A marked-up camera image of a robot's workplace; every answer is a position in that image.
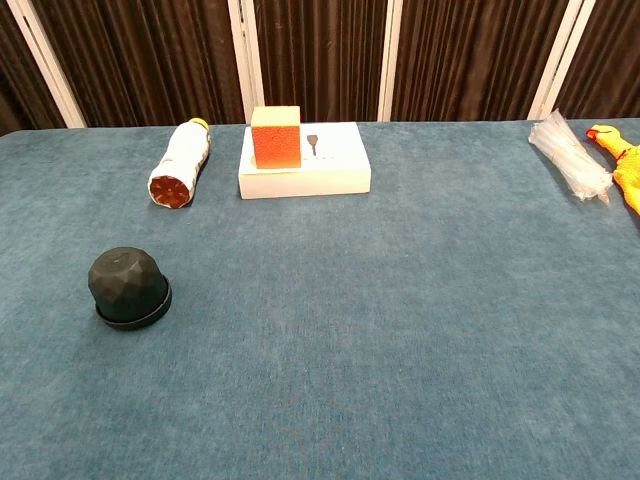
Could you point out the black round object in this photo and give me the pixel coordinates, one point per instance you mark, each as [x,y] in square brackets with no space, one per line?
[130,287]

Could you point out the white flat cardboard box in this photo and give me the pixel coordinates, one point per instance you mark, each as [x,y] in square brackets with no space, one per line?
[325,170]

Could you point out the blue table cloth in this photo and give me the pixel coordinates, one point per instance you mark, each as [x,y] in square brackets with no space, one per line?
[320,325]

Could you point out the orange and yellow sponge block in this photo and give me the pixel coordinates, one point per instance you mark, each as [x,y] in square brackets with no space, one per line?
[276,140]

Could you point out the white wrapped bottle yellow cap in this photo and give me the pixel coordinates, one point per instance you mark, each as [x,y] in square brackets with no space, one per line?
[180,160]

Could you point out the dark brown curtain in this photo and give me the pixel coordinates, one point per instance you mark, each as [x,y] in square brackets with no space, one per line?
[150,50]

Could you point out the clear plastic bag bundle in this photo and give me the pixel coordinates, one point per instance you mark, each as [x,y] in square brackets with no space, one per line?
[570,155]

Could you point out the yellow rubber chicken toy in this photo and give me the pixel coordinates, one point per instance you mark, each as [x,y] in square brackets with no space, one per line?
[627,167]

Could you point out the white frame post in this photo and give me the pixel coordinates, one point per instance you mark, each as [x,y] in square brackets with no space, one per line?
[560,60]
[248,60]
[45,60]
[390,60]

